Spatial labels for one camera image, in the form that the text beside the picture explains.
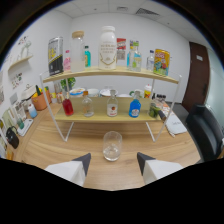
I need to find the small green jar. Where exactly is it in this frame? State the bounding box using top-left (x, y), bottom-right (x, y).
top-left (148, 101), bottom-right (162, 119)

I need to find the clear bottle red white label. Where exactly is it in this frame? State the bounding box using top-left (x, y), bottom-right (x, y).
top-left (106, 89), bottom-right (119, 118)

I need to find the silver soda water can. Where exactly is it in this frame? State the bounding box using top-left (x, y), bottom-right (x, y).
top-left (47, 36), bottom-right (64, 77)

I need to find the clear drinking glass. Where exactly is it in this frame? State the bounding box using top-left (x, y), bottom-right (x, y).
top-left (102, 130), bottom-right (123, 162)

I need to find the white notebook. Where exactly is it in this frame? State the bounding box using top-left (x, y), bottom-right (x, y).
top-left (164, 113), bottom-right (188, 136)

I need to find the two-tier wooden shelf rack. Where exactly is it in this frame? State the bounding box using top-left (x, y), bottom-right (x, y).
top-left (39, 65), bottom-right (183, 144)

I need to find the black sofa chair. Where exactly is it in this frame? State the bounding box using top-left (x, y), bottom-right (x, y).
top-left (185, 103), bottom-right (224, 163)

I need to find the red liquid bottle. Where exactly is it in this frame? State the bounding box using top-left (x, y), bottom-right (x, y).
top-left (62, 92), bottom-right (75, 117)

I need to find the blue liquid bottle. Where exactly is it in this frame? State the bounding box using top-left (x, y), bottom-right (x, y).
top-left (128, 90), bottom-right (142, 119)

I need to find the white kitchen scale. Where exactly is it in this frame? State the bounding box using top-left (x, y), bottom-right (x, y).
top-left (16, 118), bottom-right (34, 137)

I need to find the black kettle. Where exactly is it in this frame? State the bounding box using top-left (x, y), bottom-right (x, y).
top-left (5, 126), bottom-right (20, 150)

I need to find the light blue small bottle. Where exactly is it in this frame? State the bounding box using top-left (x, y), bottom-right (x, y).
top-left (27, 103), bottom-right (38, 119)

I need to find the orange plant pot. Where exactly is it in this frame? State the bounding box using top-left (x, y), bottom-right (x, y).
top-left (31, 89), bottom-right (53, 112)

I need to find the white bottle with yellow label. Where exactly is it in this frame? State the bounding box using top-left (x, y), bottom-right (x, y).
top-left (143, 84), bottom-right (153, 99)

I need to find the white bowl with colourful rim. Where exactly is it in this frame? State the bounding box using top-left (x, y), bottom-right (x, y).
top-left (69, 87), bottom-right (87, 98)

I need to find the plain white bowl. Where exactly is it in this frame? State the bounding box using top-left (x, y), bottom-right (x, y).
top-left (87, 88), bottom-right (100, 98)

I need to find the wide white bowl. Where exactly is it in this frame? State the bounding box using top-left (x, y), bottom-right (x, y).
top-left (99, 88), bottom-right (118, 98)

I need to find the green potted plant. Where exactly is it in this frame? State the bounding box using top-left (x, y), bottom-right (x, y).
top-left (59, 77), bottom-right (77, 91)

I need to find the brown door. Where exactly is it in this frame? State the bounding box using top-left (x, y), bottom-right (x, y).
top-left (181, 41), bottom-right (211, 113)

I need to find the yellow printed can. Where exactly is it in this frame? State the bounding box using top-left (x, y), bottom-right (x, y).
top-left (153, 48), bottom-right (171, 77)

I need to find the pink bottle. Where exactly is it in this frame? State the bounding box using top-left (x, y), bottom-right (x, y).
top-left (63, 49), bottom-right (72, 73)

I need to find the small bottle with blue cap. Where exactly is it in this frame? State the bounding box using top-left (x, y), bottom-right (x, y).
top-left (146, 49), bottom-right (156, 72)

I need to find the clear bottle with green cap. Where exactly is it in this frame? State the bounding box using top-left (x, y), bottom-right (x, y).
top-left (132, 40), bottom-right (143, 73)

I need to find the teal liquid bottle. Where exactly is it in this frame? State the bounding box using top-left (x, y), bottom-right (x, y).
top-left (83, 45), bottom-right (92, 69)

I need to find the glass jar with cork lid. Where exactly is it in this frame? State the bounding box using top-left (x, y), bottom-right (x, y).
top-left (70, 30), bottom-right (86, 73)

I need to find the large white bottle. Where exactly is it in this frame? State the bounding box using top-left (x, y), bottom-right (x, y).
top-left (98, 25), bottom-right (118, 71)

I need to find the wooden wall shelf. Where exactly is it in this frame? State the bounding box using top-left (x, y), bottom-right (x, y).
top-left (7, 54), bottom-right (34, 72)

